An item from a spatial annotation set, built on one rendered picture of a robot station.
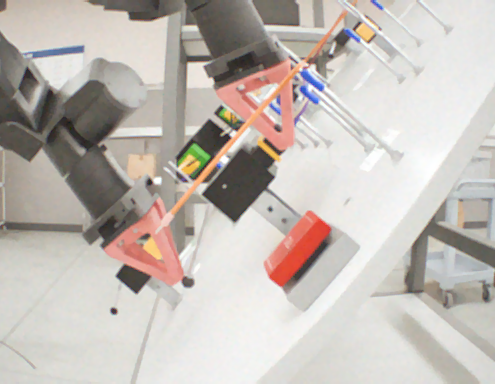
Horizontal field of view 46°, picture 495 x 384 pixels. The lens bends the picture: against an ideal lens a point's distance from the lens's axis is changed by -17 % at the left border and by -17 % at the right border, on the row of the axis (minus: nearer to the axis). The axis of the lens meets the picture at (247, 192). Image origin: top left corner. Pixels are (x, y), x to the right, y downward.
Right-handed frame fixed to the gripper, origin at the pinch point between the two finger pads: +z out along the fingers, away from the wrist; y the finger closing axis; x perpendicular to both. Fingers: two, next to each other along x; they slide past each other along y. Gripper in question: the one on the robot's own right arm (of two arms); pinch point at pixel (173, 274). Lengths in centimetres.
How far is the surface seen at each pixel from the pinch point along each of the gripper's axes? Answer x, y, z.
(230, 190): -10.4, -2.5, -3.3
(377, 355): -2, 39, 41
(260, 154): -14.4, -1.9, -4.1
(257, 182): -12.7, -2.5, -2.4
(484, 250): -29, 43, 40
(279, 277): -13.8, -21.8, 0.4
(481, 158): -80, 377, 139
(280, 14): -24, 111, -17
